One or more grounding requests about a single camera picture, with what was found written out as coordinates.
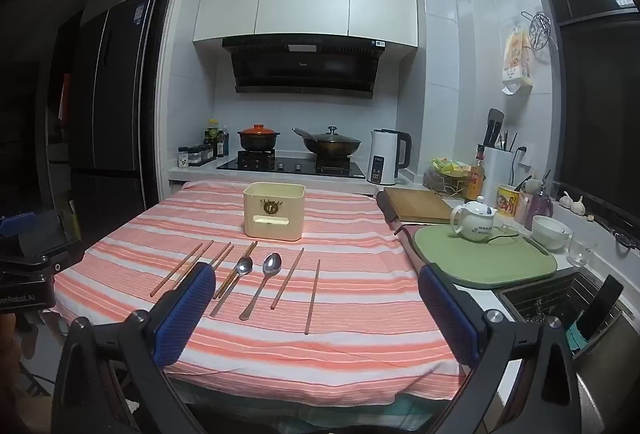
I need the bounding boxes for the white utensil caddy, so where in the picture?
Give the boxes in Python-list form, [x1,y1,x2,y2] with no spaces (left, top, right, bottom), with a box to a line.
[476,145,516,203]

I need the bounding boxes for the black gas hob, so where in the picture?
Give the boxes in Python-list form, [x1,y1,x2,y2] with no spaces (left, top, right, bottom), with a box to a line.
[216,156,367,179]

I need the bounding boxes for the steel spoon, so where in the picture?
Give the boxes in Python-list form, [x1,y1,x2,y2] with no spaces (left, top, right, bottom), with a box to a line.
[238,252,283,321]
[209,256,254,318]

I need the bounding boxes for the dark wok with lid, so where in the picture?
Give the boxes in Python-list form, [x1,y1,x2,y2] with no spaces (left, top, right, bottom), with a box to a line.
[292,126,362,159]

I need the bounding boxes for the clear glass cup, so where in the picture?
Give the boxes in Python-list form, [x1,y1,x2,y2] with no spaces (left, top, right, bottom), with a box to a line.
[566,233,599,269]

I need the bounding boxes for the steel sink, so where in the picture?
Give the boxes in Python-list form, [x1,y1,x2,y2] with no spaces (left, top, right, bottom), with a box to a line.
[497,270,631,332]

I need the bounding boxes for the green cutting board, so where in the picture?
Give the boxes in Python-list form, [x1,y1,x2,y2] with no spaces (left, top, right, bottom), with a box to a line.
[411,223,558,291]

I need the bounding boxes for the yellow printed mug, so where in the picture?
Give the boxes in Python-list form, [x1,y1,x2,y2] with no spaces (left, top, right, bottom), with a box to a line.
[496,185,521,217]

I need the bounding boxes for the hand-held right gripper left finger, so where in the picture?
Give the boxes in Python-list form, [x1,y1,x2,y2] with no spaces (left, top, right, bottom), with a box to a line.
[50,262,217,434]

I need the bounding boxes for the white bowl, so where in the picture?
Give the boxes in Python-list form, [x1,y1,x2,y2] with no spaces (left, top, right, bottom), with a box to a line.
[531,215,572,251]

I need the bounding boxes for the dark window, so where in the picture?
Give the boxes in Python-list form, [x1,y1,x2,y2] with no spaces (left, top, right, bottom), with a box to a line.
[522,0,640,235]

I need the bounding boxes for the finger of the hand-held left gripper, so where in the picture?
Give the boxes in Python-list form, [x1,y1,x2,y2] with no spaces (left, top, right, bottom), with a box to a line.
[37,234,86,275]
[0,212,37,235]

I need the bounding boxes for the dark refrigerator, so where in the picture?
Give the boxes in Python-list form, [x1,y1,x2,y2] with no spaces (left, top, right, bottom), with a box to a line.
[65,0,161,225]

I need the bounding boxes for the wire basket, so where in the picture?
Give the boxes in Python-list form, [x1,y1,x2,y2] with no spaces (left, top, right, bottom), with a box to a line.
[423,164,473,195]

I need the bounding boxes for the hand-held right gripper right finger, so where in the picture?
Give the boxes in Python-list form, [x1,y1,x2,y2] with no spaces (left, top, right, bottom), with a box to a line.
[419,264,586,434]

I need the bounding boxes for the black spatula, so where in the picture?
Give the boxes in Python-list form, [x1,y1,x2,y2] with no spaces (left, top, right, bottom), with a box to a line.
[482,108,505,149]

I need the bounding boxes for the black range hood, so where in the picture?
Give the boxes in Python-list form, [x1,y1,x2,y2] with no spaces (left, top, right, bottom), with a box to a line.
[221,35,390,100]

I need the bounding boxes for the purple cup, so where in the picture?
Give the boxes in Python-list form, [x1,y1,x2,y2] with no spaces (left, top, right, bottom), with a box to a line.
[530,181,555,219]

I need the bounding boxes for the yellow snack packet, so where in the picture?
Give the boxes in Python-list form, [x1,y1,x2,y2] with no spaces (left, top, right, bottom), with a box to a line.
[431,157,473,177]

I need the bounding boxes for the hanging printed food packet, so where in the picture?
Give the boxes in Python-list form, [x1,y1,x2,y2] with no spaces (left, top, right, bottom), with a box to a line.
[501,26,534,97]

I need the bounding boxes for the brown sauce bottle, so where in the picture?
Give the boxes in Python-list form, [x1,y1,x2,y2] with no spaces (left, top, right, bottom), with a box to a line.
[468,150,487,201]

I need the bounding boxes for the white teapot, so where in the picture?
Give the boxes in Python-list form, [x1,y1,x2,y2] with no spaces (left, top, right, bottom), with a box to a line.
[450,196,499,243]

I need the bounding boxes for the pink cup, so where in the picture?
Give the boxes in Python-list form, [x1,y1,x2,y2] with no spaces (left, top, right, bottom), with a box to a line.
[514,190,533,225]

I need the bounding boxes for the cream utensil holder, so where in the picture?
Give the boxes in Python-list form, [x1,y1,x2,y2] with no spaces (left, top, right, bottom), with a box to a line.
[243,182,307,242]

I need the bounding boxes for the person's left hand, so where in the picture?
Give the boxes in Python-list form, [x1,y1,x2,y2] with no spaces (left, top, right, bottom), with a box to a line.
[0,313,40,361]

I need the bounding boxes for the white electric kettle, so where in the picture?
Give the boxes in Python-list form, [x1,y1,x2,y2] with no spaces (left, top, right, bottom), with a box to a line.
[367,129,412,186]

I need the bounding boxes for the orange white striped tablecloth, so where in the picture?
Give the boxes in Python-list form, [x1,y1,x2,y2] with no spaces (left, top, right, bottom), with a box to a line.
[52,180,468,402]

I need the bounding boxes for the wooden cutting board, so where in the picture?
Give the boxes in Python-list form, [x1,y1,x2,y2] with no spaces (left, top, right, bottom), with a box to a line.
[382,186,467,225]

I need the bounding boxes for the wire steamer rack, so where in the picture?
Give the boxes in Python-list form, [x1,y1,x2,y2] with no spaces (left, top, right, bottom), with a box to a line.
[521,11,555,50]

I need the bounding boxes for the clay pot with orange lid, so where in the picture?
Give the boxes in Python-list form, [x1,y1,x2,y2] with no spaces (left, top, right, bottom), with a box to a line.
[237,124,281,153]

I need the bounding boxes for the black flat device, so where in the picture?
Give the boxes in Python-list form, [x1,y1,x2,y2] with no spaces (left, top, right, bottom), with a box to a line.
[575,274,625,340]

